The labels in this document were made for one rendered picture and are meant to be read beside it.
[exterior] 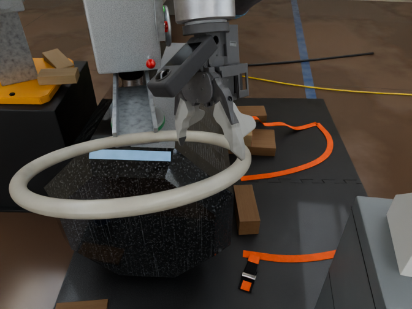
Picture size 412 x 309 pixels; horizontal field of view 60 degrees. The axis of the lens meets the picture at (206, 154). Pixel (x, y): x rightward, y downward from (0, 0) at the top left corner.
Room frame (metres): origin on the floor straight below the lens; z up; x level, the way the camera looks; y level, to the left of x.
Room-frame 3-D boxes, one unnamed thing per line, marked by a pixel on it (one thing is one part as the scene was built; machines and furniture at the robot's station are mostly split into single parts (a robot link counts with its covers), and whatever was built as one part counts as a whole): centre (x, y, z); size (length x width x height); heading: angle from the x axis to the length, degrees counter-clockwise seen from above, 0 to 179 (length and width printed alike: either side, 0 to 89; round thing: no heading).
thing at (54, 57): (2.02, 0.89, 0.80); 0.20 x 0.10 x 0.05; 43
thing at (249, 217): (1.49, -0.24, 0.07); 0.30 x 0.12 x 0.12; 4
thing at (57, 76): (1.80, 0.81, 0.81); 0.20 x 0.10 x 0.05; 97
